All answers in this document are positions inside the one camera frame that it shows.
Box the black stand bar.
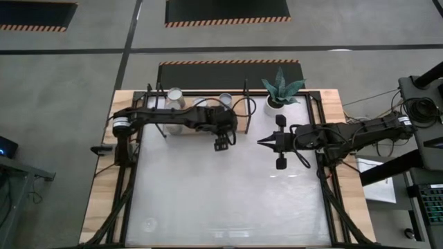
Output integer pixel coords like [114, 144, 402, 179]
[359, 148, 426, 187]

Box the green sliced peaches can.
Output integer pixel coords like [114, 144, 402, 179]
[218, 92, 233, 109]

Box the black hazard striped floor mat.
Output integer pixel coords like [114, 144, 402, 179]
[164, 0, 292, 28]
[0, 0, 79, 33]
[157, 59, 305, 91]

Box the black aluminium table frame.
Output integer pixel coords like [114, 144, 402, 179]
[81, 89, 374, 248]

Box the black keyboard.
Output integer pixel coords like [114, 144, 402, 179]
[417, 185, 443, 225]

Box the grey equipment cart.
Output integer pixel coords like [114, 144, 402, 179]
[397, 62, 443, 171]

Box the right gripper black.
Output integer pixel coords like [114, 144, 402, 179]
[257, 114, 297, 170]

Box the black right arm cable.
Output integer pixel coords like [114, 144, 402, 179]
[289, 123, 312, 169]

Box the coiled black cable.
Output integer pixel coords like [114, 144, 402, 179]
[403, 98, 440, 124]

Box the white plant pot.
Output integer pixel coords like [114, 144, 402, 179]
[263, 96, 285, 118]

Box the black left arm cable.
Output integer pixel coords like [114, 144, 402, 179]
[193, 95, 257, 146]

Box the black device blue light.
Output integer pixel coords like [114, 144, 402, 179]
[0, 136, 19, 159]

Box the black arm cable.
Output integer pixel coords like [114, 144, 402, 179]
[289, 123, 312, 169]
[193, 95, 257, 146]

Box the white paper sheet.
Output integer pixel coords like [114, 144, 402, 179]
[356, 158, 397, 204]

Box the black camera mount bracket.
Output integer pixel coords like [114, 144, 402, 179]
[90, 145, 115, 156]

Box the green snake plant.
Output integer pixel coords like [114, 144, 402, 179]
[261, 66, 307, 106]

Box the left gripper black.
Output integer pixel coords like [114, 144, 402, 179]
[209, 113, 239, 152]

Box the grey side desk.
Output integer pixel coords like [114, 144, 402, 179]
[0, 155, 56, 249]

